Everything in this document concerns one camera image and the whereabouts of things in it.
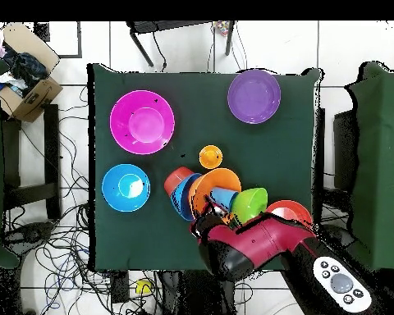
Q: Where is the pink bowl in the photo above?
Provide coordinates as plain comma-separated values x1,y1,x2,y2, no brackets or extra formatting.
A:
109,89,176,155

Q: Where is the purple bowl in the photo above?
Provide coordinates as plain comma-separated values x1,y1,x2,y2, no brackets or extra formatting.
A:
227,68,282,125

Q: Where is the black metal frame table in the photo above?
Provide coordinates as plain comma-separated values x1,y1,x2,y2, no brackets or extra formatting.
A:
126,21,236,69

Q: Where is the orange cup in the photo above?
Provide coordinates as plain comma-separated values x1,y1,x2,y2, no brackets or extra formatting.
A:
199,144,223,170

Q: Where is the black power adapter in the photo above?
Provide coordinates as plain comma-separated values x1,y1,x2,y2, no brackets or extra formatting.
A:
110,270,130,304

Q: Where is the dark green table cloth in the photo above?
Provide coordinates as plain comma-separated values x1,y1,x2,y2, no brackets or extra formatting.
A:
87,63,322,272

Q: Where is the small red bowl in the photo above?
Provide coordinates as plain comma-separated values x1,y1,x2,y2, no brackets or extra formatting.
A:
163,166,195,197

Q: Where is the blue cone-shaped bowl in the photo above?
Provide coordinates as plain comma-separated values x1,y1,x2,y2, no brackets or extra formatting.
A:
169,172,203,221

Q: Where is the blue round bowl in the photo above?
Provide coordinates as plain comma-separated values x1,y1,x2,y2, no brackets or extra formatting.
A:
101,163,151,212

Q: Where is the tangle of floor cables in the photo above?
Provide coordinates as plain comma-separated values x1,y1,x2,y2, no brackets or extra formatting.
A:
1,84,163,315

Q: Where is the cardboard box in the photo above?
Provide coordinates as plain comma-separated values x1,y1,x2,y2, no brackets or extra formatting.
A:
0,21,64,123

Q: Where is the green bowl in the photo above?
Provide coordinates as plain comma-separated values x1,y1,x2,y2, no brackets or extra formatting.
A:
231,187,269,225

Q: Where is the black pedestal foot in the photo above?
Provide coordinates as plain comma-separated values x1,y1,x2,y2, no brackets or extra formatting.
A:
3,221,56,254
321,224,356,253

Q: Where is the large orange bowl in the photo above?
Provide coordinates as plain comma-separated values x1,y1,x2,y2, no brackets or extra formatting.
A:
187,167,243,224

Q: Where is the dark clothes pile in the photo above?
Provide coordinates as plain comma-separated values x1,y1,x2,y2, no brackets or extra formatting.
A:
0,42,49,97

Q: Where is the black chair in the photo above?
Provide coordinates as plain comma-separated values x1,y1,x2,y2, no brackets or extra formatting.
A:
313,107,360,227

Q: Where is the large red-orange bowl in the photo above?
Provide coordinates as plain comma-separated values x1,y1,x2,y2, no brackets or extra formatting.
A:
265,199,314,229

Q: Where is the black bench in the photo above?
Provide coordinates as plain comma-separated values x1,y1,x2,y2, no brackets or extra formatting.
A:
1,103,62,220

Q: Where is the blue cup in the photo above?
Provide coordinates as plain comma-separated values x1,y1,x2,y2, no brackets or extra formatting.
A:
209,186,240,212

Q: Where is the yellow ball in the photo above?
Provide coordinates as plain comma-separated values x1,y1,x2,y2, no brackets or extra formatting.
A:
135,279,153,295

